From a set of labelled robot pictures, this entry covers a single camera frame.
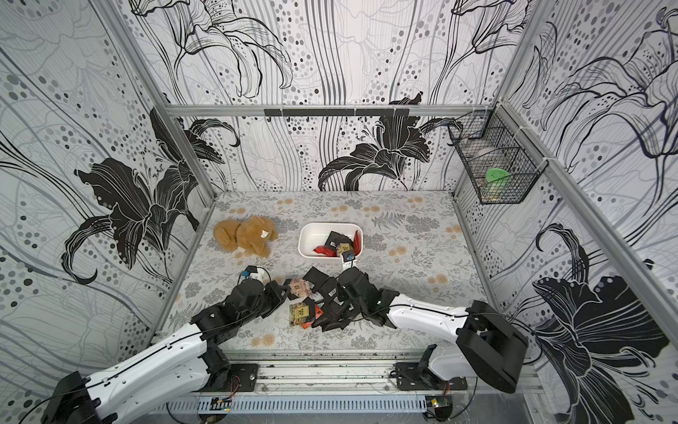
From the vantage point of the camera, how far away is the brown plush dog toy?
3.10 feet

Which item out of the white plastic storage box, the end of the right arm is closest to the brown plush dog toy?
the white plastic storage box

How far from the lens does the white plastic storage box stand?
975 millimetres
